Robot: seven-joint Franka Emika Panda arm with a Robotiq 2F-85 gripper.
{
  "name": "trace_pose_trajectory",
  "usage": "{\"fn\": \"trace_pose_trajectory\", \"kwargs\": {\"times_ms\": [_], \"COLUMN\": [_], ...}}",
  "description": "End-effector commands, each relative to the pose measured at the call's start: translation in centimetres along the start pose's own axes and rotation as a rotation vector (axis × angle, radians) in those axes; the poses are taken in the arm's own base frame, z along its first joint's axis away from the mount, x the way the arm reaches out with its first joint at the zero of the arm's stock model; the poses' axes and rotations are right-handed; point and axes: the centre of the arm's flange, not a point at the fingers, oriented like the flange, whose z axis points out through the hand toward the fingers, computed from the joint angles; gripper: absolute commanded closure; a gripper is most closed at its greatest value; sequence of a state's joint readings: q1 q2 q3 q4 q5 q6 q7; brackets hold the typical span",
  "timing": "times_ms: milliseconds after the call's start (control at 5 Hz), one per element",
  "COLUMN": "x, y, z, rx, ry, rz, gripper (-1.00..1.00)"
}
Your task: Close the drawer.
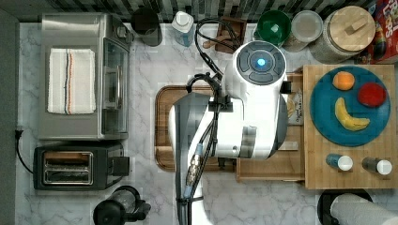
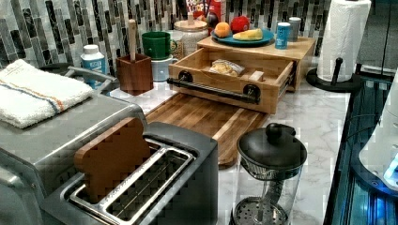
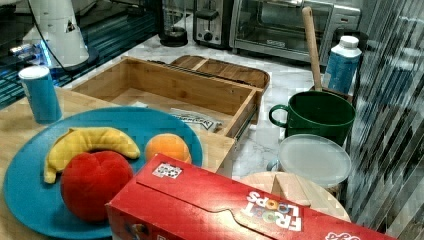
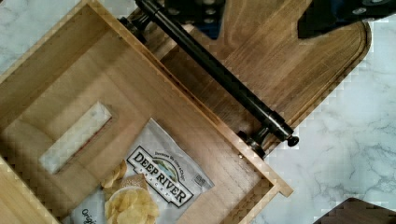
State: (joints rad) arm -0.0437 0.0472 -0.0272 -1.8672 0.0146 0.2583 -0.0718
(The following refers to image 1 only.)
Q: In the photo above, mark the dark pepper shaker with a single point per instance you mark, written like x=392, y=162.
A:
x=377, y=165

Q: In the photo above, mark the green bowl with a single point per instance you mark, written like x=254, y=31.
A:
x=274, y=26

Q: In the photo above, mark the glass jar wooden lid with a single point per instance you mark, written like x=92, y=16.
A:
x=346, y=32

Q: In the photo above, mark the white packet in drawer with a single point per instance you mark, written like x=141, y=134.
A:
x=295, y=109

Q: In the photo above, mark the orange fruit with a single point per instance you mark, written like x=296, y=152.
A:
x=343, y=80

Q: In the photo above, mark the blue round plate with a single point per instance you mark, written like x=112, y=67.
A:
x=322, y=108

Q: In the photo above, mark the bamboo wooden drawer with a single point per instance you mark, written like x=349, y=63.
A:
x=287, y=164

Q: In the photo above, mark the dark grey cup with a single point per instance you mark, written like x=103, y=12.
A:
x=145, y=23

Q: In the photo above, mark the froot loops cereal box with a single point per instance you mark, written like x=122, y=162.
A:
x=384, y=48

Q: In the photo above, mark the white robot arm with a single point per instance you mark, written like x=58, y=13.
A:
x=239, y=114

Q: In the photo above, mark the stainless toaster oven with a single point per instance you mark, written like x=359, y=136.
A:
x=110, y=40

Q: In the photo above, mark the white striped dish towel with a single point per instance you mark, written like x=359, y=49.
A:
x=71, y=88

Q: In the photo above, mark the black two-slot toaster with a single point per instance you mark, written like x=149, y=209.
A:
x=79, y=166

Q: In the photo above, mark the yellow banana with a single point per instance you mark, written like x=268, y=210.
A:
x=346, y=120

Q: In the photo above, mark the blue spice shaker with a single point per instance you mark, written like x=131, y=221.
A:
x=343, y=163

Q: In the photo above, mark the bamboo drawer cabinet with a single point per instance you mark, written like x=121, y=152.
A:
x=318, y=174

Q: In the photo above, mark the paper towel roll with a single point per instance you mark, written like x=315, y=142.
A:
x=351, y=209

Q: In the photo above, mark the red apple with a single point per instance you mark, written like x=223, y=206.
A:
x=372, y=94

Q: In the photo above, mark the black paper towel holder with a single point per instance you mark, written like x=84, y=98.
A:
x=326, y=199

